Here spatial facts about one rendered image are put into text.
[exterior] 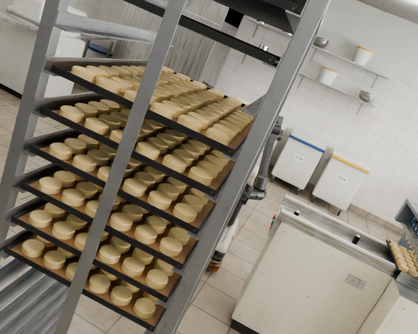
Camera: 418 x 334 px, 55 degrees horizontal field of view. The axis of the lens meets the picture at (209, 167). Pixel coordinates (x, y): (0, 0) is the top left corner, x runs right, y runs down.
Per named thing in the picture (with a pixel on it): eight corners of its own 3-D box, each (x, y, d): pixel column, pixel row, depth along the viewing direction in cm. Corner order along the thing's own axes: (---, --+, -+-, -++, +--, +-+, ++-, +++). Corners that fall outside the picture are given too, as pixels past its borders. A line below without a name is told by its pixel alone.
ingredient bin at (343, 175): (306, 201, 566) (332, 154, 542) (311, 191, 625) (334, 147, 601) (342, 220, 554) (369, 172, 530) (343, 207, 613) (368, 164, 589)
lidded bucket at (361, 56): (365, 67, 566) (373, 53, 559) (366, 67, 543) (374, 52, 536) (349, 61, 570) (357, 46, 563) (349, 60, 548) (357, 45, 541)
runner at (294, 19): (295, 37, 126) (299, 28, 125) (303, 40, 125) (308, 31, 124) (284, 11, 65) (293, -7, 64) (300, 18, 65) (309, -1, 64)
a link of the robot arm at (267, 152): (282, 132, 232) (264, 126, 232) (284, 127, 226) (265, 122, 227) (265, 200, 217) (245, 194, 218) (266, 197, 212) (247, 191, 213)
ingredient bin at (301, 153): (265, 181, 578) (288, 134, 554) (273, 172, 637) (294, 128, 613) (299, 199, 567) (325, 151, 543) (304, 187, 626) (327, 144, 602)
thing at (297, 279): (324, 347, 282) (390, 244, 253) (325, 383, 249) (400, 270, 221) (235, 299, 292) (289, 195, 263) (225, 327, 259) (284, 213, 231)
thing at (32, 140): (140, 115, 144) (142, 108, 143) (147, 118, 144) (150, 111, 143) (20, 151, 84) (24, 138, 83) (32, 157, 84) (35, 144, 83)
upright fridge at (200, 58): (195, 134, 664) (245, 12, 599) (174, 141, 580) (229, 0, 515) (125, 99, 690) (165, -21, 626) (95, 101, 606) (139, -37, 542)
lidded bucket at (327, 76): (332, 87, 584) (338, 73, 578) (331, 87, 562) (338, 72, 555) (316, 80, 589) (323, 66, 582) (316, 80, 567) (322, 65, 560)
